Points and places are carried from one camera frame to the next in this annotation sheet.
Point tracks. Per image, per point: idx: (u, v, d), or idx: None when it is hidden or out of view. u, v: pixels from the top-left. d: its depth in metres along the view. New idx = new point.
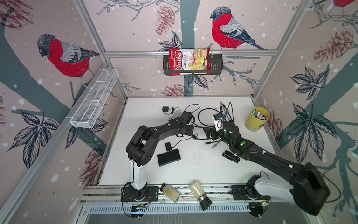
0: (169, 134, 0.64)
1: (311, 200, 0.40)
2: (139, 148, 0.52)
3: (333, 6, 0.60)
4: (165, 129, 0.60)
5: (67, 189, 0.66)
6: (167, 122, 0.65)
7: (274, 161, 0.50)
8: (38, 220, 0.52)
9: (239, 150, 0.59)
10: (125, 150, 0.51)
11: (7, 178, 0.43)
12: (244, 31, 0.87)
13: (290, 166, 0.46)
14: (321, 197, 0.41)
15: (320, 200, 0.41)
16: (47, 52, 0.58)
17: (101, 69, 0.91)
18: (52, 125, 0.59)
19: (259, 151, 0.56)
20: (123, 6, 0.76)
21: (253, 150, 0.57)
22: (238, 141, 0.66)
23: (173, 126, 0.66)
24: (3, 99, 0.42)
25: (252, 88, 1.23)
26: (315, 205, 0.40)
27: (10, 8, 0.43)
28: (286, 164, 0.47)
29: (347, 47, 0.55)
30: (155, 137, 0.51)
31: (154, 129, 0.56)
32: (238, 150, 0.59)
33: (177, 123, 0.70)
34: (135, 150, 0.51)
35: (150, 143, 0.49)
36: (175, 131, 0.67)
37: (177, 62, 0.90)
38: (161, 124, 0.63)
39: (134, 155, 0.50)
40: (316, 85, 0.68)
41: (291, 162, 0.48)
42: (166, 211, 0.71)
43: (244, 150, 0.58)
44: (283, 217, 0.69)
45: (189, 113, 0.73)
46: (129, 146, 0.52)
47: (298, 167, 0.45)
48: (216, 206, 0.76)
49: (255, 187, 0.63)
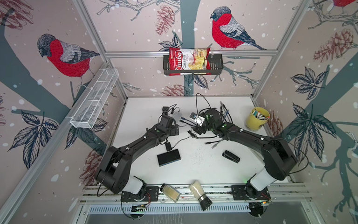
0: (148, 147, 0.58)
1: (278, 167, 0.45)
2: (109, 173, 0.45)
3: (333, 6, 0.60)
4: (141, 144, 0.53)
5: (67, 189, 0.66)
6: (143, 136, 0.59)
7: (249, 136, 0.55)
8: (38, 220, 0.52)
9: (221, 131, 0.64)
10: (94, 179, 0.43)
11: (8, 178, 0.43)
12: (244, 31, 0.87)
13: (261, 138, 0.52)
14: (288, 164, 0.47)
15: (286, 167, 0.46)
16: (47, 52, 0.58)
17: (101, 69, 0.91)
18: (52, 125, 0.59)
19: (237, 129, 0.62)
20: (123, 6, 0.76)
21: (232, 129, 0.62)
22: (220, 124, 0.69)
23: (151, 138, 0.59)
24: (3, 99, 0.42)
25: (252, 88, 1.23)
26: (281, 171, 0.45)
27: (10, 8, 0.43)
28: (258, 138, 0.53)
29: (347, 47, 0.55)
30: (126, 160, 0.44)
31: (126, 149, 0.49)
32: (220, 132, 0.64)
33: (158, 133, 0.64)
34: (105, 177, 0.43)
35: (121, 168, 0.42)
36: (154, 143, 0.60)
37: (177, 62, 0.90)
38: (137, 140, 0.55)
39: (105, 183, 0.42)
40: (316, 86, 0.68)
41: (263, 136, 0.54)
42: (165, 211, 0.71)
43: (225, 131, 0.63)
44: (283, 217, 0.69)
45: (169, 116, 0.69)
46: (99, 174, 0.43)
47: (268, 139, 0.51)
48: (216, 206, 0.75)
49: (252, 184, 0.63)
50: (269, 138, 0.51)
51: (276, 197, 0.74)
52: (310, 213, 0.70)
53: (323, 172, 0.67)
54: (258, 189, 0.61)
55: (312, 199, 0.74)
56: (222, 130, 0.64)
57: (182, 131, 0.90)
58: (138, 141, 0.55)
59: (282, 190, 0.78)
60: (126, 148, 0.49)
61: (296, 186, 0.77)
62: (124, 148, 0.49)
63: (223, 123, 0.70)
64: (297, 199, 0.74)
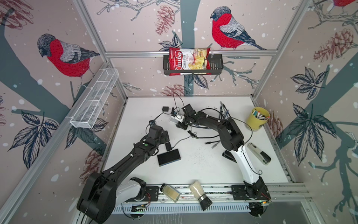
0: (137, 165, 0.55)
1: (230, 141, 0.63)
2: (93, 201, 0.42)
3: (333, 6, 0.60)
4: (126, 164, 0.50)
5: (67, 189, 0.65)
6: (130, 154, 0.55)
7: (210, 120, 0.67)
8: (39, 220, 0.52)
9: (193, 118, 0.81)
10: (78, 208, 0.40)
11: (8, 178, 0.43)
12: (244, 31, 0.87)
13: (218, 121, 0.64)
14: (237, 139, 0.64)
15: (236, 140, 0.63)
16: (47, 53, 0.58)
17: (101, 69, 0.91)
18: (52, 125, 0.59)
19: (204, 116, 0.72)
20: (123, 6, 0.76)
21: (201, 116, 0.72)
22: (193, 113, 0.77)
23: (138, 155, 0.55)
24: (3, 99, 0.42)
25: (252, 88, 1.23)
26: (233, 143, 0.62)
27: (10, 8, 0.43)
28: (216, 121, 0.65)
29: (347, 47, 0.55)
30: (110, 186, 0.41)
31: (109, 173, 0.45)
32: (193, 119, 0.80)
33: (147, 147, 0.61)
34: (89, 206, 0.40)
35: (105, 196, 0.39)
36: (143, 158, 0.58)
37: (177, 62, 0.90)
38: (123, 160, 0.51)
39: (89, 212, 0.39)
40: (316, 85, 0.68)
41: (220, 119, 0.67)
42: (166, 211, 0.71)
43: (196, 118, 0.80)
44: (282, 217, 0.70)
45: (158, 127, 0.67)
46: (81, 202, 0.40)
47: (223, 121, 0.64)
48: (216, 206, 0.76)
49: (248, 181, 0.64)
50: (224, 120, 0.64)
51: (276, 197, 0.74)
52: (310, 213, 0.70)
53: (323, 172, 0.67)
54: (250, 182, 0.64)
55: (312, 199, 0.74)
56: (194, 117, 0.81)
57: (181, 131, 0.90)
58: (124, 160, 0.51)
59: (282, 190, 0.78)
60: (110, 171, 0.46)
61: (295, 186, 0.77)
62: (108, 172, 0.45)
63: (195, 112, 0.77)
64: (297, 199, 0.74)
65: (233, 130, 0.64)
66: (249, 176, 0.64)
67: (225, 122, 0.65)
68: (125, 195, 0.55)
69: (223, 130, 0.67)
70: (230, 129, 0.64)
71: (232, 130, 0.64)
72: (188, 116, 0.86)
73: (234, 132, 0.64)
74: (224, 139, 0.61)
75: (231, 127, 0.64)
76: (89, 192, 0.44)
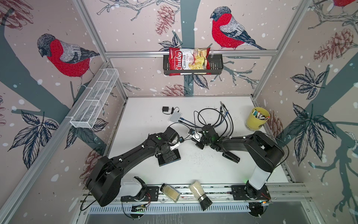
0: (146, 157, 0.55)
1: (268, 159, 0.48)
2: (98, 185, 0.43)
3: (333, 6, 0.60)
4: (135, 156, 0.49)
5: (67, 189, 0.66)
6: (141, 144, 0.55)
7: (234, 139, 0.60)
8: (38, 220, 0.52)
9: (218, 145, 0.69)
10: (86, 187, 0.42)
11: (8, 178, 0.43)
12: (244, 31, 0.87)
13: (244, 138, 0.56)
14: (277, 156, 0.49)
15: (275, 159, 0.48)
16: (47, 52, 0.58)
17: (101, 69, 0.91)
18: (52, 125, 0.59)
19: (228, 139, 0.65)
20: (123, 6, 0.76)
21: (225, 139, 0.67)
22: (216, 138, 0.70)
23: (149, 148, 0.54)
24: (3, 99, 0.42)
25: (252, 88, 1.23)
26: (270, 163, 0.47)
27: (10, 8, 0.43)
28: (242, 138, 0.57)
29: (347, 47, 0.55)
30: (116, 174, 0.41)
31: (118, 161, 0.45)
32: (217, 146, 0.69)
33: (159, 141, 0.60)
34: (94, 187, 0.42)
35: (109, 182, 0.39)
36: (152, 152, 0.55)
37: (177, 62, 0.90)
38: (133, 150, 0.51)
39: (94, 192, 0.41)
40: (316, 86, 0.68)
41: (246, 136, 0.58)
42: (165, 211, 0.71)
43: (220, 144, 0.68)
44: (283, 217, 0.69)
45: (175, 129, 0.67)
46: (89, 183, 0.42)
47: (249, 136, 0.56)
48: (216, 206, 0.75)
49: (251, 184, 0.63)
50: (250, 135, 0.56)
51: (276, 197, 0.74)
52: (310, 213, 0.70)
53: (323, 172, 0.67)
54: (258, 188, 0.61)
55: (312, 199, 0.74)
56: (218, 144, 0.69)
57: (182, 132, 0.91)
58: (134, 150, 0.51)
59: (282, 190, 0.78)
60: (119, 159, 0.46)
61: (295, 186, 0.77)
62: (117, 160, 0.46)
63: (218, 138, 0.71)
64: (297, 199, 0.74)
65: (267, 146, 0.51)
66: (259, 183, 0.58)
67: (253, 136, 0.53)
68: (127, 188, 0.56)
69: (252, 145, 0.55)
70: (261, 143, 0.51)
71: (266, 145, 0.51)
72: (210, 141, 0.75)
73: (269, 146, 0.51)
74: (256, 157, 0.48)
75: (263, 142, 0.52)
76: (97, 173, 0.45)
